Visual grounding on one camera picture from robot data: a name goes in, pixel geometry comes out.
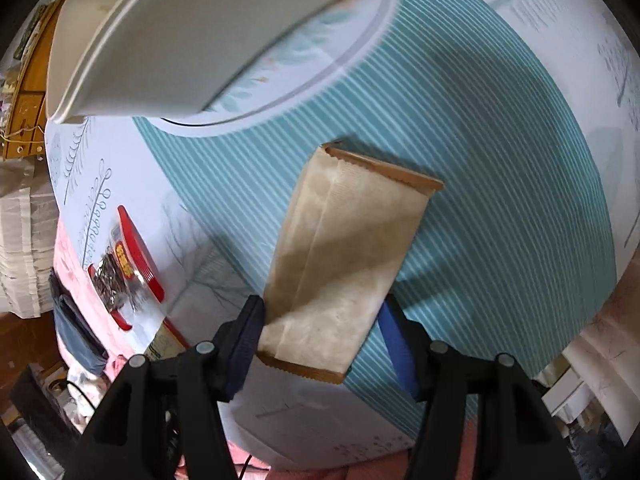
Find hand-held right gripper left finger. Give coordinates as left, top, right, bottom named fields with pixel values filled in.
left=65, top=294, right=267, bottom=480

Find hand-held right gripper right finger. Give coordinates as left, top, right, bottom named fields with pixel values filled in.
left=377, top=294, right=568, bottom=480

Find kraft paper snack packet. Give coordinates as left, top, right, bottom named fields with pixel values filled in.
left=256, top=141, right=445, bottom=386

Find white plastic storage box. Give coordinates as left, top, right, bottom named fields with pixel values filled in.
left=46, top=0, right=426, bottom=125

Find cream packet red striped edge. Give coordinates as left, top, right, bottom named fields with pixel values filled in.
left=145, top=317, right=191, bottom=361

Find dark snack packet red edges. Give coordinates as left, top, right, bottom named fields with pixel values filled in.
left=87, top=205, right=166, bottom=331

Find navy cloth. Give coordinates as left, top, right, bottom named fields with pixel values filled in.
left=50, top=275, right=110, bottom=376

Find leaf printed tablecloth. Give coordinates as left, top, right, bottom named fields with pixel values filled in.
left=44, top=0, right=640, bottom=471

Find cream flower printed curtain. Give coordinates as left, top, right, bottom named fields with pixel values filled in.
left=537, top=280, right=640, bottom=451

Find wooden desk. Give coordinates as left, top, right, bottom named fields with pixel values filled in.
left=0, top=0, right=66, bottom=161

